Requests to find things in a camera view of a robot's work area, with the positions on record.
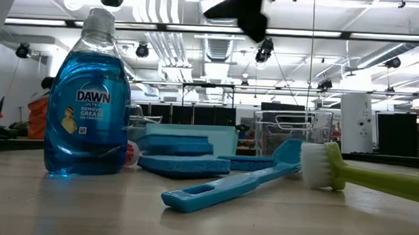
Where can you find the black ceiling spotlight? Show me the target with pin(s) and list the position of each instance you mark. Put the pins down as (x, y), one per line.
(23, 51)
(325, 84)
(265, 50)
(393, 62)
(142, 51)

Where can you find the teal plastic bin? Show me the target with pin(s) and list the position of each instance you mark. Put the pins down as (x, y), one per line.
(226, 139)

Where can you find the clear plastic bin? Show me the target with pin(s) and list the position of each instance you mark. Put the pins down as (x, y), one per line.
(138, 134)
(265, 134)

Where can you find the white tall appliance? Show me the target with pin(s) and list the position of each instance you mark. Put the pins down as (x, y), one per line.
(356, 113)

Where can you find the red dish brush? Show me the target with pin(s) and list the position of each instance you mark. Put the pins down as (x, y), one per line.
(131, 154)

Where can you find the blue dish brush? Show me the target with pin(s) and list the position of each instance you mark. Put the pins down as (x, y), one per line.
(227, 185)

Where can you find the black beam with light strips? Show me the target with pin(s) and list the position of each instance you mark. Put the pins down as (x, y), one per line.
(345, 35)

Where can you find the black monitor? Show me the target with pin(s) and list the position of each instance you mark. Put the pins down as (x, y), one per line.
(282, 107)

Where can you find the blue Dawn dish soap bottle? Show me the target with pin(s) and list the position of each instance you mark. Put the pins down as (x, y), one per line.
(87, 126)

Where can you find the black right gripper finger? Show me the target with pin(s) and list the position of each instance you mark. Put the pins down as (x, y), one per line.
(235, 9)
(257, 29)

